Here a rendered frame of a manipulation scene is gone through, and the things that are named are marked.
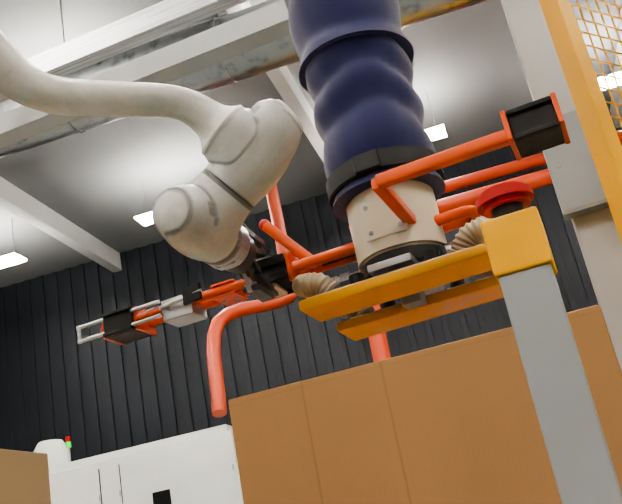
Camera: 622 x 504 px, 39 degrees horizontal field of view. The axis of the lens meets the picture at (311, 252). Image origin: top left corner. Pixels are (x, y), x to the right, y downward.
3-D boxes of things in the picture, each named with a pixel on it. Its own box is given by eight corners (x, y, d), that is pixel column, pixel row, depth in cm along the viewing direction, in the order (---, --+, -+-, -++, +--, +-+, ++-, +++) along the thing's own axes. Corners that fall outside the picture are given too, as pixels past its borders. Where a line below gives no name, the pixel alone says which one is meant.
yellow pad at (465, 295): (518, 294, 166) (511, 269, 168) (509, 281, 157) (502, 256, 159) (354, 341, 176) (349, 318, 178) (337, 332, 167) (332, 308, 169)
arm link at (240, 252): (194, 269, 146) (210, 279, 152) (243, 254, 144) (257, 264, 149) (187, 221, 150) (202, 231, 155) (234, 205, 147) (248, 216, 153)
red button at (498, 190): (543, 222, 106) (534, 193, 107) (536, 203, 100) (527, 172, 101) (487, 239, 108) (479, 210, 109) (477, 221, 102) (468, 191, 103)
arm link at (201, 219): (215, 279, 144) (265, 218, 144) (170, 253, 130) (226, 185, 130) (174, 243, 149) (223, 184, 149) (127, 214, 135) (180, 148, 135)
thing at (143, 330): (157, 335, 182) (154, 312, 184) (138, 328, 175) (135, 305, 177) (123, 346, 184) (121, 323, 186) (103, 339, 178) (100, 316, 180)
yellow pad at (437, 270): (500, 268, 149) (492, 242, 151) (489, 252, 140) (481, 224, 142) (320, 323, 159) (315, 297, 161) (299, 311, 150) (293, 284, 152)
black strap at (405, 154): (457, 193, 173) (452, 175, 174) (427, 149, 152) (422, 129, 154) (352, 228, 180) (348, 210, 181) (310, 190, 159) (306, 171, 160)
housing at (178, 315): (209, 319, 177) (205, 298, 179) (192, 312, 171) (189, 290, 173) (179, 328, 179) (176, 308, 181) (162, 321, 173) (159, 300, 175)
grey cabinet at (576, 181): (636, 199, 242) (603, 107, 253) (636, 193, 237) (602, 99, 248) (564, 221, 247) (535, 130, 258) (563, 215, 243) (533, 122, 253)
